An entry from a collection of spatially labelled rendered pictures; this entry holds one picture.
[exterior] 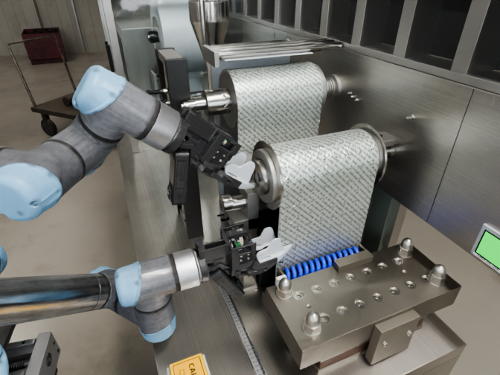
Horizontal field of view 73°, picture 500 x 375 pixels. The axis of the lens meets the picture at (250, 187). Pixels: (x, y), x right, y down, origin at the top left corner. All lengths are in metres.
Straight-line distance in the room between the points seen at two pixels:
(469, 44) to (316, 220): 0.43
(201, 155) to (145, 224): 0.61
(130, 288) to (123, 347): 1.35
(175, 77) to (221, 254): 0.43
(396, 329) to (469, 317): 1.57
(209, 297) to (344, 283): 0.35
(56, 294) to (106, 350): 1.35
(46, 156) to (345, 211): 0.59
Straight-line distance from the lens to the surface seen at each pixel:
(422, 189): 0.84
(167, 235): 1.12
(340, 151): 0.73
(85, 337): 2.12
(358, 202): 0.81
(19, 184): 0.50
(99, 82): 0.55
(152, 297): 0.68
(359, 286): 0.81
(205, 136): 0.61
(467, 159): 0.75
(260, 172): 0.68
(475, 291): 2.51
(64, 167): 0.54
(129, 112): 0.55
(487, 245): 0.77
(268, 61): 1.02
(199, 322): 0.88
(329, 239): 0.83
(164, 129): 0.57
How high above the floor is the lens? 1.61
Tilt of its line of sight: 32 degrees down
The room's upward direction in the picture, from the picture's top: straight up
